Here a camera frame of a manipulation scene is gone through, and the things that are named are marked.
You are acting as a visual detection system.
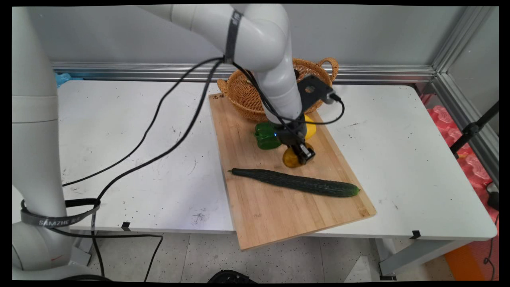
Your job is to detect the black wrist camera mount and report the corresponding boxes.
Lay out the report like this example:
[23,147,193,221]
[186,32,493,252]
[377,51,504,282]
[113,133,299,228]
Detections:
[297,75,337,106]

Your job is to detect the yellow bell pepper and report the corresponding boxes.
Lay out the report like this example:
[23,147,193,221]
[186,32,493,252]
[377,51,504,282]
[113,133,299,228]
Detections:
[303,114,318,140]

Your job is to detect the wooden cutting board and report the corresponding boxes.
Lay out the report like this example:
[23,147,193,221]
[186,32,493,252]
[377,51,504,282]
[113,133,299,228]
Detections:
[208,92,377,252]

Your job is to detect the red foam mat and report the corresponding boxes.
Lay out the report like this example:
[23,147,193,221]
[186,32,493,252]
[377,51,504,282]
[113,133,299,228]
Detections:
[420,94,499,200]

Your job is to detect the black round object on floor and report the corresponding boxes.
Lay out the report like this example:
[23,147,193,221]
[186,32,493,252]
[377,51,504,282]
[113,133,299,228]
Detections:
[207,270,257,284]

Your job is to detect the thin black floor cable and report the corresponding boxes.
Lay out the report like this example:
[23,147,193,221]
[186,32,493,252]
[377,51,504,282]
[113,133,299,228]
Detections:
[483,213,499,281]

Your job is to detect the thick black cable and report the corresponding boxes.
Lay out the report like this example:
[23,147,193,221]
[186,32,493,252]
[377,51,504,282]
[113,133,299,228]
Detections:
[91,59,224,279]

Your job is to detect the blue foam mat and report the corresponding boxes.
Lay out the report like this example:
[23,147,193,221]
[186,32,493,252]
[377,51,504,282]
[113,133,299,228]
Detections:
[55,72,83,88]

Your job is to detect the horizontal aluminium frame rail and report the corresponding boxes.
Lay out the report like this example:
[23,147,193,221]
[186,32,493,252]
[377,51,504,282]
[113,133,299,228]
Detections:
[51,61,437,85]

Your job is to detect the aluminium frame corner post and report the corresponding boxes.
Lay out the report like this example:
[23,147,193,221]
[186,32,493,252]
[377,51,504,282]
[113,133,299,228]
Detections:
[431,6,499,188]

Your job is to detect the orange floor mat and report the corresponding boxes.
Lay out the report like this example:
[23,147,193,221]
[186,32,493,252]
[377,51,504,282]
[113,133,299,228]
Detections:
[443,229,499,281]

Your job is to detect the woven wicker basket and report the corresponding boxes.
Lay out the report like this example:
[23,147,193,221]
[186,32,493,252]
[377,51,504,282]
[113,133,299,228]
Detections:
[217,57,339,123]

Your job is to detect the green bell pepper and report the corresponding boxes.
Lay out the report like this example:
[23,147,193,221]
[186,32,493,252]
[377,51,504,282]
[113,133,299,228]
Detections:
[255,122,284,151]

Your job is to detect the black strap with white print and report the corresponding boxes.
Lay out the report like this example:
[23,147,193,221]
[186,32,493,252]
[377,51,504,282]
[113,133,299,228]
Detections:
[20,198,102,228]

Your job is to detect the brown orange bell pepper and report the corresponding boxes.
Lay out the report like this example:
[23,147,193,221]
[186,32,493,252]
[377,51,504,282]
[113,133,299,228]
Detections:
[282,147,306,169]

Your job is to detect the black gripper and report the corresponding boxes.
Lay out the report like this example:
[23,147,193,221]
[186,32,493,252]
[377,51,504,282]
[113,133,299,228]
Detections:
[265,119,316,165]

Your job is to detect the grey table leg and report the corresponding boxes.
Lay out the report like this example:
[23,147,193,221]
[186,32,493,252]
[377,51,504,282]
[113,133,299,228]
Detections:
[69,230,97,267]
[378,238,475,279]

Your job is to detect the black tripod stand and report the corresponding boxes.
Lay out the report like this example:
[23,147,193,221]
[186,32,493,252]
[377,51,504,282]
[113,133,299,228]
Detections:
[449,102,499,160]

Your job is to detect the black power adapter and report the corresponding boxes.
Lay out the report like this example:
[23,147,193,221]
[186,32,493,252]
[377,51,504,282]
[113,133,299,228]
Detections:
[486,182,499,211]

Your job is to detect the black cable looping to floor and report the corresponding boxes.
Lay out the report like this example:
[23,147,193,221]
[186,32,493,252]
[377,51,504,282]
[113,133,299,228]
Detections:
[47,227,164,282]

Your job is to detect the long dark green cucumber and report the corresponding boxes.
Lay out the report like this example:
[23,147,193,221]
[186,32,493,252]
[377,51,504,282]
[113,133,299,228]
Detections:
[228,168,361,198]

